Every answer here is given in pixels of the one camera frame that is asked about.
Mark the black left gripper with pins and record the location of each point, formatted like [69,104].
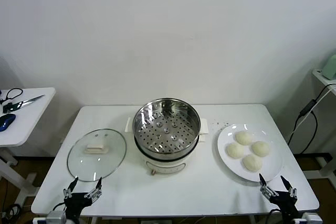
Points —
[74,203]

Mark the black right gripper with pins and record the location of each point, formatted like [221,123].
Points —
[286,205]

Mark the white steamed baozi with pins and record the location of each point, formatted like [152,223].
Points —
[235,150]
[252,162]
[260,148]
[243,138]

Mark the oval glass pot lid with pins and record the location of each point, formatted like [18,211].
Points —
[110,155]

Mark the perforated steel steamer basket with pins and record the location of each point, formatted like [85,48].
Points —
[168,132]

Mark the large white plate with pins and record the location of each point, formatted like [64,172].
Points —
[273,155]

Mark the white side table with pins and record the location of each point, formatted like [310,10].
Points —
[31,124]

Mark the white electric cooker base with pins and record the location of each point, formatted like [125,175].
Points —
[165,165]

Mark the blue computer mouse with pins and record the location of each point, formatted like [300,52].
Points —
[6,121]

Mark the white shelf stand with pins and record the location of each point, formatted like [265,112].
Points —
[319,75]

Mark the pale green appliance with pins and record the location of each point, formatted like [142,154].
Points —
[329,68]

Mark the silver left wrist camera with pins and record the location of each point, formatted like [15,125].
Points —
[56,218]

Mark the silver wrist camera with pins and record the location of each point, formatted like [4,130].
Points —
[311,219]
[56,218]

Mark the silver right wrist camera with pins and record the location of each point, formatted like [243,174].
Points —
[311,219]

